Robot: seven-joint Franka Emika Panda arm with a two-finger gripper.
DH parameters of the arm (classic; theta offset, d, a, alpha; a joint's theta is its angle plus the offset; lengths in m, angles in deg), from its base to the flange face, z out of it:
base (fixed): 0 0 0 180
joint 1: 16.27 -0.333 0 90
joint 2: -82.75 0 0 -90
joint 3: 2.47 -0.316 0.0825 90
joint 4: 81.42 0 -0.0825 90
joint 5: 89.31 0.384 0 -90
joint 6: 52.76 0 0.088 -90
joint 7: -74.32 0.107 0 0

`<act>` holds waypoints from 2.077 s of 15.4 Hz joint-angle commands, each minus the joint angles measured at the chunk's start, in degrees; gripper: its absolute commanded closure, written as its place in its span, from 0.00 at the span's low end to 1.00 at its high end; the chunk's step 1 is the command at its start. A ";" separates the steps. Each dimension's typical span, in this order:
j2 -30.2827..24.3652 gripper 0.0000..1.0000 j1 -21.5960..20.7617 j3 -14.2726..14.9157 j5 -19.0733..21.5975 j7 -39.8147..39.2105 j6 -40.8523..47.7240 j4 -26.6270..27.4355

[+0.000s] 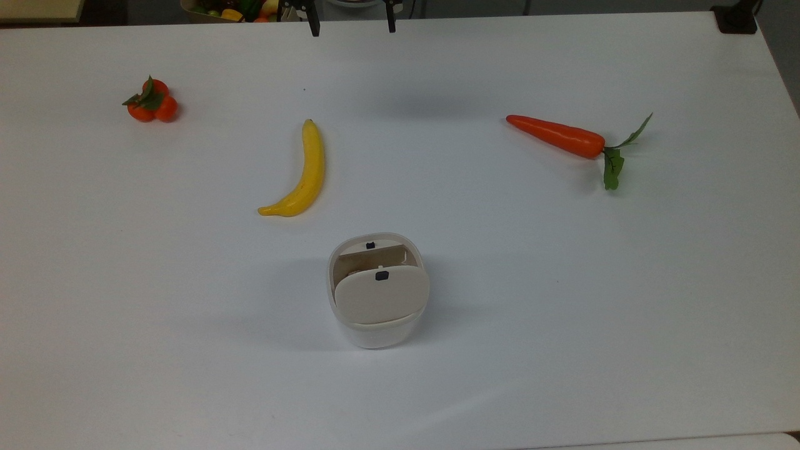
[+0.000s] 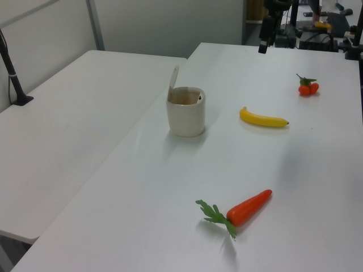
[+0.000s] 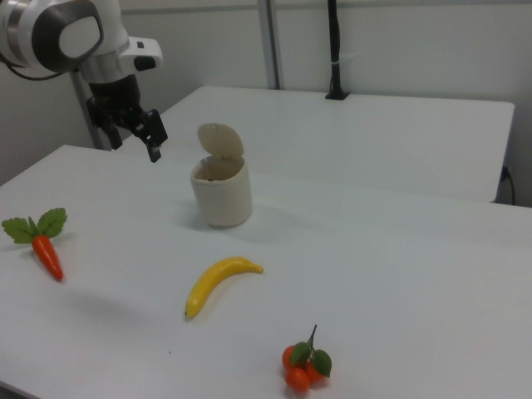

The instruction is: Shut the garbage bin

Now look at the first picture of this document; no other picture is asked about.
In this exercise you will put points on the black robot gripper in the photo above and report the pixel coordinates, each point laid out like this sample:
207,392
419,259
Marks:
290,5

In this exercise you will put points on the beige garbage bin lid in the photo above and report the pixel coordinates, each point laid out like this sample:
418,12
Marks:
381,300

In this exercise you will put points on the small beige garbage bin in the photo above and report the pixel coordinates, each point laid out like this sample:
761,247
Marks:
375,337

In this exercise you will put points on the basket of toy fruit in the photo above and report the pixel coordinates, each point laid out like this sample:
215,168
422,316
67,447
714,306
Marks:
206,14

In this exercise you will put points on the yellow toy banana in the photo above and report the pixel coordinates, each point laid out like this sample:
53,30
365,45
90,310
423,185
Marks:
309,175

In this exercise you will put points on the orange toy carrot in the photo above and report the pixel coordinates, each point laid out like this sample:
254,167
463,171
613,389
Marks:
556,134

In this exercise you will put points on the light wooden board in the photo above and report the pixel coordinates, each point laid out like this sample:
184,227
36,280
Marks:
37,9

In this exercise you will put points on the black clamp camera stand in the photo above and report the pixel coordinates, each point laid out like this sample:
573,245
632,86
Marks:
734,20

